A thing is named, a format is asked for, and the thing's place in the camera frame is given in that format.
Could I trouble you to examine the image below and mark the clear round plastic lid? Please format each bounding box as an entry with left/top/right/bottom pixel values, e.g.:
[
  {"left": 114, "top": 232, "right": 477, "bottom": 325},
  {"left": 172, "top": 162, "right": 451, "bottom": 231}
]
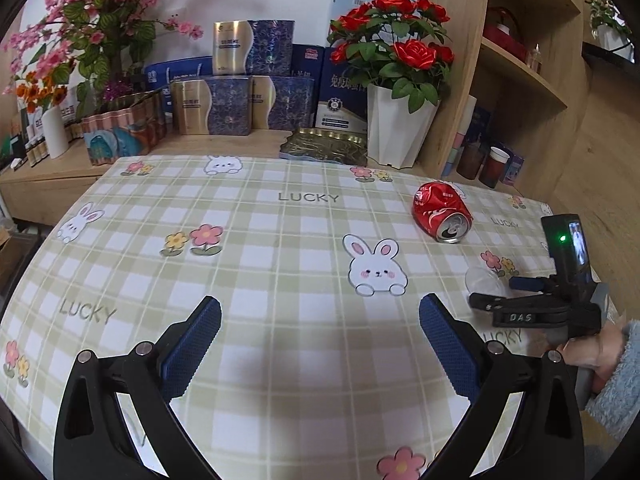
[{"left": 464, "top": 266, "right": 504, "bottom": 296}]

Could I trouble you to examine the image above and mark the crushed red soda can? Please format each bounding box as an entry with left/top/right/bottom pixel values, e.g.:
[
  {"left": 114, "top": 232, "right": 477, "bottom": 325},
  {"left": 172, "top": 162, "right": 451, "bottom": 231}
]
[{"left": 412, "top": 181, "right": 473, "bottom": 244}]

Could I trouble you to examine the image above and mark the person's right hand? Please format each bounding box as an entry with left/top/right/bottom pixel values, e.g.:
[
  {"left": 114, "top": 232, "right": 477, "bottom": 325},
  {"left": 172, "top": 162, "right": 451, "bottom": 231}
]
[{"left": 556, "top": 321, "right": 626, "bottom": 393}]

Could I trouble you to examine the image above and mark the small blue box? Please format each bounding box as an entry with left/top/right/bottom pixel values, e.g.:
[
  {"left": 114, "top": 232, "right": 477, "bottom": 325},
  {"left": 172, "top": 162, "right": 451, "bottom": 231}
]
[{"left": 501, "top": 151, "right": 525, "bottom": 186}]

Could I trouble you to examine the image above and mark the red cup white rim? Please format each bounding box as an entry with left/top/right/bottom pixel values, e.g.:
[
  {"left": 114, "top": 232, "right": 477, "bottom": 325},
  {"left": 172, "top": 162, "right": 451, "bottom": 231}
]
[{"left": 478, "top": 146, "right": 510, "bottom": 188}]

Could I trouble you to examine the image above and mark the checked bunny tablecloth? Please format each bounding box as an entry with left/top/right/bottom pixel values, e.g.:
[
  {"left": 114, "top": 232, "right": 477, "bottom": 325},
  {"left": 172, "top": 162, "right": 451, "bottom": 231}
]
[{"left": 1, "top": 156, "right": 554, "bottom": 479}]

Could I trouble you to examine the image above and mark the dark brown cup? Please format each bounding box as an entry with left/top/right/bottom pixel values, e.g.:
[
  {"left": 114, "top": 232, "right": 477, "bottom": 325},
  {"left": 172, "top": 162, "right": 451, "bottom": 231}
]
[{"left": 457, "top": 142, "right": 487, "bottom": 180}]

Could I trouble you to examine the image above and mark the wooden shelf unit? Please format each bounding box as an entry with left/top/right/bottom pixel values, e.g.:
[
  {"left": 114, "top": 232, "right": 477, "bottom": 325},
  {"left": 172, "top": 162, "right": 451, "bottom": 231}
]
[{"left": 418, "top": 0, "right": 588, "bottom": 202}]

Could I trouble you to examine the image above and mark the stack of pastel cups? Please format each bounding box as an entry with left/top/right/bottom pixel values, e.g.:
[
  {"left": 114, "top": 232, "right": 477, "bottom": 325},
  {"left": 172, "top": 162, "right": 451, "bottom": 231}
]
[{"left": 442, "top": 94, "right": 477, "bottom": 177}]

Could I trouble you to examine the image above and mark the white faceted flower pot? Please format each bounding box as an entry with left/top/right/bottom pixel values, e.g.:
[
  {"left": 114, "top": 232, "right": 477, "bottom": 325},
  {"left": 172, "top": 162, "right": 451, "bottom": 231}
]
[{"left": 367, "top": 84, "right": 439, "bottom": 169}]

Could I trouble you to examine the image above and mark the gold green tray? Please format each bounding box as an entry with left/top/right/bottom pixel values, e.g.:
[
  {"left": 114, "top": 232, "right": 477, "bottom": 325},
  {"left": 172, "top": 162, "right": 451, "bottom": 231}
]
[{"left": 279, "top": 128, "right": 368, "bottom": 167}]

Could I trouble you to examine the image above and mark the small glass bottle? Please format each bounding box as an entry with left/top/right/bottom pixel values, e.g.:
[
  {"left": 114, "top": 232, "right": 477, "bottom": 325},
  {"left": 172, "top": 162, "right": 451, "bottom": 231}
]
[{"left": 526, "top": 44, "right": 542, "bottom": 74}]

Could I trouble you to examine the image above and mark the blue white milk box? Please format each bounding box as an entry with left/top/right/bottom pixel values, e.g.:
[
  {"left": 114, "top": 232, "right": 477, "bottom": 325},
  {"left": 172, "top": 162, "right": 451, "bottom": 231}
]
[{"left": 314, "top": 48, "right": 368, "bottom": 134}]

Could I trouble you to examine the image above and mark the red kettle on shelf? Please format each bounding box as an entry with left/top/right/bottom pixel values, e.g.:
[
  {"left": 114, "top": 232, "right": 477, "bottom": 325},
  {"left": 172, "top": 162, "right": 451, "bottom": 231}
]
[{"left": 483, "top": 6, "right": 527, "bottom": 62}]

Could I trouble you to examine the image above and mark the striped flower planter box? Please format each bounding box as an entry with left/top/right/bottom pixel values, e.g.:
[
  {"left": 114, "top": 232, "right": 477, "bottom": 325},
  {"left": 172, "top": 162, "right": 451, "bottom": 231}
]
[{"left": 81, "top": 90, "right": 167, "bottom": 166}]

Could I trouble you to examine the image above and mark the left blue gold gift box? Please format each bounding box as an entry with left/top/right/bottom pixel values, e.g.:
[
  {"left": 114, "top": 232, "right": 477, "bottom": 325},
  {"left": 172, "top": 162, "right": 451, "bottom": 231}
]
[{"left": 170, "top": 76, "right": 252, "bottom": 136}]

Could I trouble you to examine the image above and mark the blue gold gift box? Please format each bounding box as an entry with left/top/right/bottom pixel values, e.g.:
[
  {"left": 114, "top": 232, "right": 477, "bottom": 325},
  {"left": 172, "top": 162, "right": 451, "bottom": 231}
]
[
  {"left": 252, "top": 76, "right": 314, "bottom": 131},
  {"left": 212, "top": 20, "right": 295, "bottom": 76},
  {"left": 170, "top": 76, "right": 252, "bottom": 136}
]

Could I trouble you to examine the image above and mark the red rose bouquet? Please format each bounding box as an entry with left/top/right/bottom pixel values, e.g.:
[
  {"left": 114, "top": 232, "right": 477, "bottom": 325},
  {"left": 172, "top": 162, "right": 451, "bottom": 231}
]
[{"left": 328, "top": 0, "right": 454, "bottom": 114}]

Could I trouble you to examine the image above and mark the white potted plant far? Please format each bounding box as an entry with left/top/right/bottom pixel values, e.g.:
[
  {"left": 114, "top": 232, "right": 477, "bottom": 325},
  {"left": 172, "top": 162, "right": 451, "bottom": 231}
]
[{"left": 585, "top": 0, "right": 634, "bottom": 63}]

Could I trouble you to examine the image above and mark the right blue gold gift box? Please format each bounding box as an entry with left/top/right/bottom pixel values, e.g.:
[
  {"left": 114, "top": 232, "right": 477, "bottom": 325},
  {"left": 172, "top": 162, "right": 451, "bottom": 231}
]
[{"left": 252, "top": 76, "right": 314, "bottom": 131}]

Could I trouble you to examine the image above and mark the orange flowers white vase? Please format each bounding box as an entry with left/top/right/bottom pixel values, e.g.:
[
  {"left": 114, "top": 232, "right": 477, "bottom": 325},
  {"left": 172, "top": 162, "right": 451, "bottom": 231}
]
[{"left": 15, "top": 70, "right": 68, "bottom": 158}]

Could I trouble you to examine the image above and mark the upper blue gold gift box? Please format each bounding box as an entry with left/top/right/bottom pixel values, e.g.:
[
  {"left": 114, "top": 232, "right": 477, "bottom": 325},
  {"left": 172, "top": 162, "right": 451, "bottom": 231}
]
[{"left": 212, "top": 20, "right": 295, "bottom": 76}]

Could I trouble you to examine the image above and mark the pink blossom plant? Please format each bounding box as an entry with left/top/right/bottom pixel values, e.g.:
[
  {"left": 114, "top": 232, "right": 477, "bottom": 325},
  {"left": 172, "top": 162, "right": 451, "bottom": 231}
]
[{"left": 1, "top": 0, "right": 203, "bottom": 110}]

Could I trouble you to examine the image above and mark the gripper camera display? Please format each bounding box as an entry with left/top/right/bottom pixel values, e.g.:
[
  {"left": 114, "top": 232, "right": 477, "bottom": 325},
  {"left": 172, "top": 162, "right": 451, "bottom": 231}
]
[{"left": 541, "top": 214, "right": 593, "bottom": 288}]

